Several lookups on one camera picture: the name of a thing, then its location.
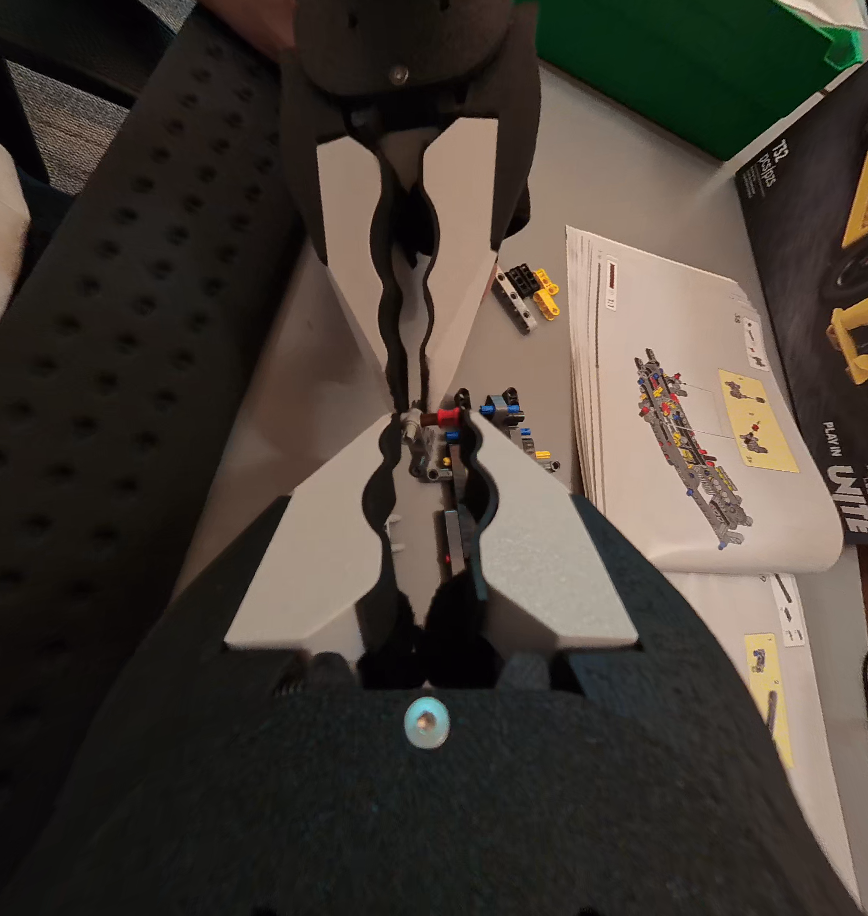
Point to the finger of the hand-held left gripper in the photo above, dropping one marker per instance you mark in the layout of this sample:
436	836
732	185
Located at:
469	200
348	215

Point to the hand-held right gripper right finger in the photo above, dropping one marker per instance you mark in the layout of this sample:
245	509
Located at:
548	572

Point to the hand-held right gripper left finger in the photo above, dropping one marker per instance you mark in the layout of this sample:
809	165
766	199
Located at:
312	572

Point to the lego car chassis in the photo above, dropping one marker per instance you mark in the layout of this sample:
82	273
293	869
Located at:
509	415

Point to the grey lego axle pin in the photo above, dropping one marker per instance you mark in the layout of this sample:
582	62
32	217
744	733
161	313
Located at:
411	422

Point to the red lego bush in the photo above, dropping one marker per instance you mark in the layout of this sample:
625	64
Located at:
449	418

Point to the black lego brick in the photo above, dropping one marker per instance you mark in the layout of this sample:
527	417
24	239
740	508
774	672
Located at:
523	279

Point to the grey lego beam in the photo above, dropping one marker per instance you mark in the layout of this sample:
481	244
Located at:
514	308

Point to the yellow lego connector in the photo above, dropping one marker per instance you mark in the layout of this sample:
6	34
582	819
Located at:
548	300

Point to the lego instruction booklet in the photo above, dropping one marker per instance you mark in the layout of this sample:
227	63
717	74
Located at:
691	322

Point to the lego set box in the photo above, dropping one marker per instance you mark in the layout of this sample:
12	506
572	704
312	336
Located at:
799	250

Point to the green plastic bin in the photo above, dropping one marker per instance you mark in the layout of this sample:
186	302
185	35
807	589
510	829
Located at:
691	64

